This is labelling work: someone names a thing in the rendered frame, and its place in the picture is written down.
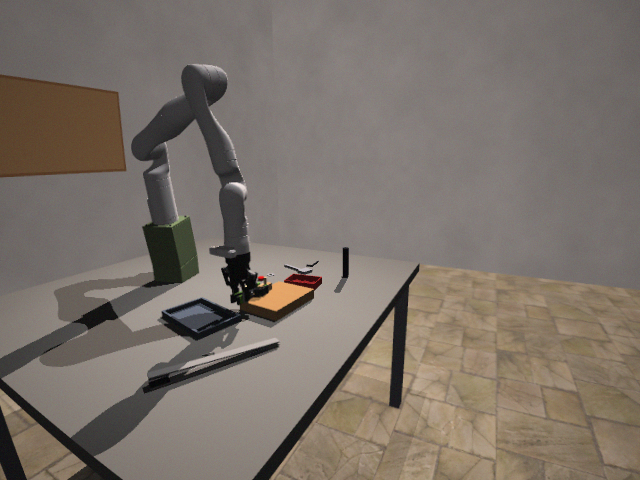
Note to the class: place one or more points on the light brown wooden board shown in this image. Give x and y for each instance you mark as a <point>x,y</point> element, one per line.
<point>281,300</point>

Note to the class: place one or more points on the red rectangular tray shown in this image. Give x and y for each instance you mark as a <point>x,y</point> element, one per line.
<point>304,280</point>

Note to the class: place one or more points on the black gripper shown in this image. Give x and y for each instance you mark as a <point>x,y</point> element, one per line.
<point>240,273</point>

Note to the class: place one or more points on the black cylinder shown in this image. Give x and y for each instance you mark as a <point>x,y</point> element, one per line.
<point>345,262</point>

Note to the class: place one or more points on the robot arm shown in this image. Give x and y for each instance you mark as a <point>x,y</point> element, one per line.
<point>198,81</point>

